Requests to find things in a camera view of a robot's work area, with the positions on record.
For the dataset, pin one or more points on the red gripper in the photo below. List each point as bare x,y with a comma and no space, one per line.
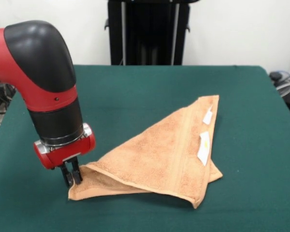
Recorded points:
72,154

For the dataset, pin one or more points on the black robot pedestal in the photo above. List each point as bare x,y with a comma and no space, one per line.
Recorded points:
147,36

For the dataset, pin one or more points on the dark green table cloth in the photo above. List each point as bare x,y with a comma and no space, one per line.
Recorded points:
244,120

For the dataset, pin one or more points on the peach terry towel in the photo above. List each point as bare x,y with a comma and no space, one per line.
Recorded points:
159,157

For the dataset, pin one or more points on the black power adapter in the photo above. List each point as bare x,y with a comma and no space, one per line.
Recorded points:
276,76

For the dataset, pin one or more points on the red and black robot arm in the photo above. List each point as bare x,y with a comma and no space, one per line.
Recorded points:
38,72

